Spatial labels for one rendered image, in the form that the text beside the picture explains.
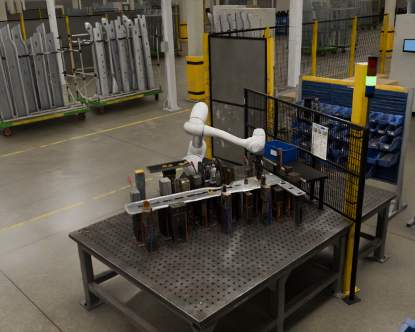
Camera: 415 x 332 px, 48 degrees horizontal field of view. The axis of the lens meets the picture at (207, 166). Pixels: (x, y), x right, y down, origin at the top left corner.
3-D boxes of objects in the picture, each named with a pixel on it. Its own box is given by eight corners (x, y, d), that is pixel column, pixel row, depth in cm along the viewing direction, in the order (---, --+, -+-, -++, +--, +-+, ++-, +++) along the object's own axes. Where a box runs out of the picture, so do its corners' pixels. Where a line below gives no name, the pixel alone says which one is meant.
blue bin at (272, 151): (284, 164, 430) (284, 150, 426) (263, 155, 454) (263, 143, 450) (297, 160, 439) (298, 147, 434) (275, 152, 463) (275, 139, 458)
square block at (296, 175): (291, 214, 407) (292, 176, 394) (286, 210, 413) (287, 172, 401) (299, 212, 410) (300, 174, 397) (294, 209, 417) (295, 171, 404)
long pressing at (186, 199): (130, 217, 347) (130, 215, 347) (122, 205, 367) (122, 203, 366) (286, 182, 400) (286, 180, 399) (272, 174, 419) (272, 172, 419)
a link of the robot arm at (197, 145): (186, 161, 464) (192, 142, 474) (201, 164, 463) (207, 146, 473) (187, 116, 397) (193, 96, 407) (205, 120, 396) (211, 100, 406)
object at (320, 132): (326, 161, 399) (328, 126, 388) (310, 154, 419) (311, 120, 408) (328, 161, 400) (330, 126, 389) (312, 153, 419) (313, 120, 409)
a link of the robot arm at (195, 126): (201, 131, 389) (205, 118, 396) (181, 128, 392) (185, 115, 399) (203, 139, 400) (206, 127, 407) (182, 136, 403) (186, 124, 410)
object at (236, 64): (277, 184, 650) (280, 36, 580) (271, 187, 641) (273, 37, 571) (210, 163, 742) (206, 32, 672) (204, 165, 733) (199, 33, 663)
